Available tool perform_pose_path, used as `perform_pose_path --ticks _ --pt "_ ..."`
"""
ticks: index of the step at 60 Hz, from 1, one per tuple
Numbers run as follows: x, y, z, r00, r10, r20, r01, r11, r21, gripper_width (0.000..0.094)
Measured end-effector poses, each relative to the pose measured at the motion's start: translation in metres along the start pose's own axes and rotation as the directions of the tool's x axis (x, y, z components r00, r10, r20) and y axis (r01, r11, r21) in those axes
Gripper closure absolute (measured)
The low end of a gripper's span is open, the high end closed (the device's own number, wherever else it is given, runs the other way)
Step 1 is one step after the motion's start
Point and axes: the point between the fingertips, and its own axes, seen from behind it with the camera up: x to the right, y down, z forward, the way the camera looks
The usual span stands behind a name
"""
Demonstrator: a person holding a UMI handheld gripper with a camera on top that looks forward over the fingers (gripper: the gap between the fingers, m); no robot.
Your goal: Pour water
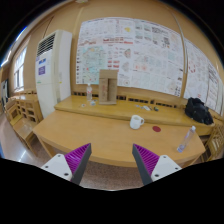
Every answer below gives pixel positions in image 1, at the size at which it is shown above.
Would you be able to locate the wooden chair at right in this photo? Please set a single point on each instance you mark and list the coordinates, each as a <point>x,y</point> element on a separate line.
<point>215,142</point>

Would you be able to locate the wooden chair at left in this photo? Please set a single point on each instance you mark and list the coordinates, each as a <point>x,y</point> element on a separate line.
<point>23,113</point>

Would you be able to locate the white standing air conditioner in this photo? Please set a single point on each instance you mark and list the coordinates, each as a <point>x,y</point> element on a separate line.
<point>52,70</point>

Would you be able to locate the red round coaster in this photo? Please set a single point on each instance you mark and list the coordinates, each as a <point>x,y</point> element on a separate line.
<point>156,128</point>

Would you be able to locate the window at left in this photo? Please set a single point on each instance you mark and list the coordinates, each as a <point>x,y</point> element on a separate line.
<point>18,70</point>

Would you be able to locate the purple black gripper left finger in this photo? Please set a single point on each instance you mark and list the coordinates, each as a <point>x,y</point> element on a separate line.
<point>71,166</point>

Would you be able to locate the wooden chair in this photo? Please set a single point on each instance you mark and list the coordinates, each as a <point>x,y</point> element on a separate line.
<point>23,113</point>
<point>215,142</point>

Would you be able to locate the brown cardboard box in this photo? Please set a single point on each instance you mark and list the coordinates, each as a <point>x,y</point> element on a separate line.
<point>108,87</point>

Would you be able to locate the black backpack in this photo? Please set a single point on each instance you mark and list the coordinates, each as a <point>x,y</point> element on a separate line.
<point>196,110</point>

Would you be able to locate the clear plastic water bottle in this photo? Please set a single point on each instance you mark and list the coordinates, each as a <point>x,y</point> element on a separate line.
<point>186,139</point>

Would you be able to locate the white ceramic mug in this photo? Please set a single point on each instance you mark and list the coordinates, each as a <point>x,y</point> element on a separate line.
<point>136,122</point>

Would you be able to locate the small items on bench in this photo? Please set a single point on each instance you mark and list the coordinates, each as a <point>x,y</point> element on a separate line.
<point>147,108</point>

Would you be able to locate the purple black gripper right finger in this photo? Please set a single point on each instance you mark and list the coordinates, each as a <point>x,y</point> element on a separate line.
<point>151,166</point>

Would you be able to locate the large wall poster sheet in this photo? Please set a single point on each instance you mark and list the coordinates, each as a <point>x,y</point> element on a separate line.
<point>146,55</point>

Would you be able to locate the small bottle near box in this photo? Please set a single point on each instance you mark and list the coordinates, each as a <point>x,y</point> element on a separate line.
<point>89,92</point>

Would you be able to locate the right wall poster sheet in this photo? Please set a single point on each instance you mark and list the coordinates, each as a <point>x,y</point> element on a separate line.
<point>203,80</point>

